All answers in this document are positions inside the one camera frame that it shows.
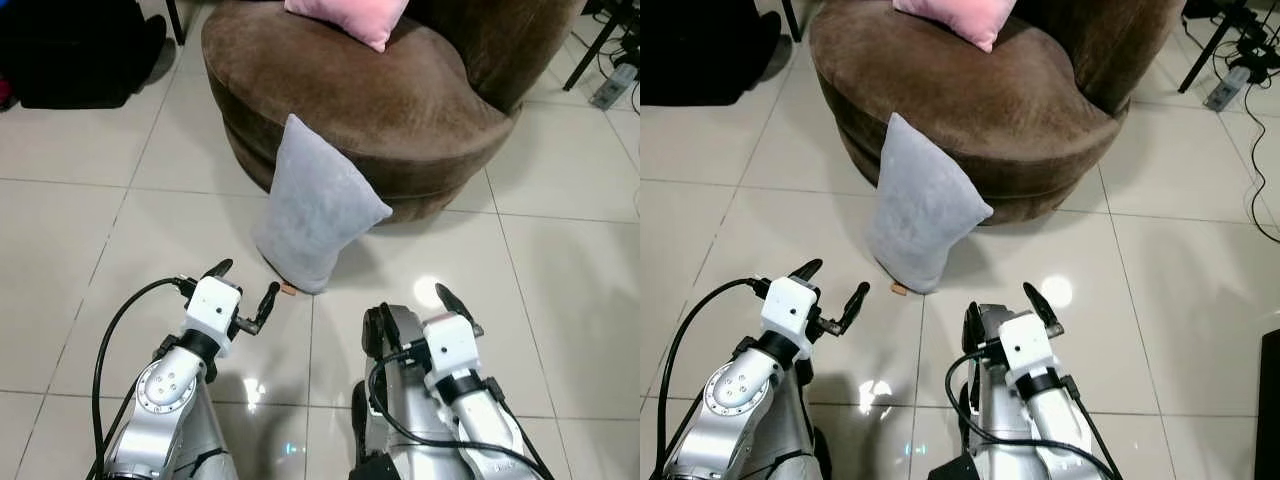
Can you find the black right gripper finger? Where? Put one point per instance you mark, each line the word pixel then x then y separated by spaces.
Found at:
pixel 1040 306
pixel 458 308

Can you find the grey pillow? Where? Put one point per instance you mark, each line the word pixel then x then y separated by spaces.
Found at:
pixel 315 210
pixel 925 210

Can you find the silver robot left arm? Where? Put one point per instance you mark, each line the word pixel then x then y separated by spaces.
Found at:
pixel 735 395
pixel 165 400

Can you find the brown round sofa chair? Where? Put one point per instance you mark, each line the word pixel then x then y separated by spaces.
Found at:
pixel 1010 110
pixel 400 110

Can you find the pink pillow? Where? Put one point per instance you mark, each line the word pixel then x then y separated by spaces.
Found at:
pixel 350 18
pixel 955 18

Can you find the black bag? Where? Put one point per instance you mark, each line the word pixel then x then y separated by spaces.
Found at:
pixel 70 50
pixel 700 50

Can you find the grey power strip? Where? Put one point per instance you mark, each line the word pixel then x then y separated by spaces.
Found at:
pixel 1227 90
pixel 612 88

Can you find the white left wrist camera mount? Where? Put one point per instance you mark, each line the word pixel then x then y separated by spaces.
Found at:
pixel 790 305
pixel 212 305

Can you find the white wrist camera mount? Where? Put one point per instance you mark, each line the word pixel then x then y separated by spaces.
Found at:
pixel 790 305
pixel 450 345
pixel 212 305
pixel 1028 345

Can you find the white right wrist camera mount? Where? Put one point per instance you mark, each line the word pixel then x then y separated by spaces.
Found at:
pixel 450 345
pixel 1028 345

